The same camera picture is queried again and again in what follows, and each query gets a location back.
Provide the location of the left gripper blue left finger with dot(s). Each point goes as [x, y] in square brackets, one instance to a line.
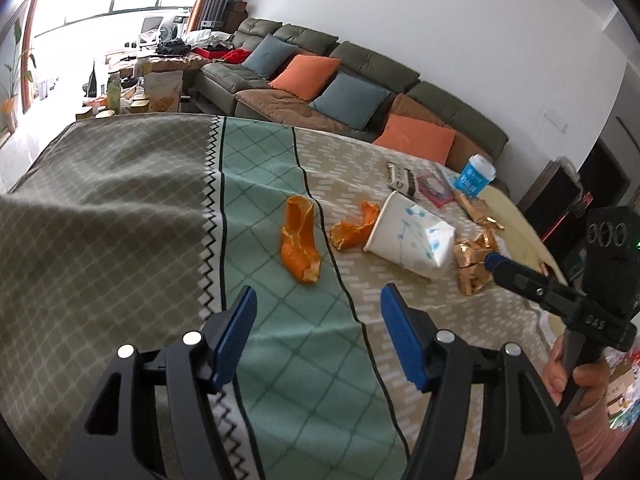
[232, 328]

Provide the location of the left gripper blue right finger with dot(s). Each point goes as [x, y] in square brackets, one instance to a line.
[410, 333]

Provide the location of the large gold foil wrapper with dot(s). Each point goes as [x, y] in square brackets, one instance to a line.
[470, 257]

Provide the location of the orange peel piece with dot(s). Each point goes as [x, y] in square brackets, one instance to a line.
[350, 234]
[298, 250]

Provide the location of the pink sleeve right forearm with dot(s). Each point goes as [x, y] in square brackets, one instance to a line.
[590, 435]

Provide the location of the person's right hand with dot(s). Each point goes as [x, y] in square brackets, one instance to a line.
[592, 377]

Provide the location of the red snack packet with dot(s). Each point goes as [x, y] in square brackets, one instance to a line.
[434, 189]

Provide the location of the patterned table cloth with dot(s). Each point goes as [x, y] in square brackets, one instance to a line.
[133, 230]

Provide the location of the black white snack packet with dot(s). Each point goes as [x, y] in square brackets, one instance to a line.
[401, 180]

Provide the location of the blue cup with white lid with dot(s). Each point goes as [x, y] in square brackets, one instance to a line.
[477, 173]

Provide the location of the orange cushion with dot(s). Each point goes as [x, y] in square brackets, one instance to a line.
[306, 75]
[417, 138]

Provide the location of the grey blue cushion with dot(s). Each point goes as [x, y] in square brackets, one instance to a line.
[268, 56]
[350, 100]

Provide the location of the cluttered coffee table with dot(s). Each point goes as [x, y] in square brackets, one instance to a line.
[154, 72]

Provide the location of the green grey sectional sofa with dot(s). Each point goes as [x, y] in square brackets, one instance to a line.
[236, 91]

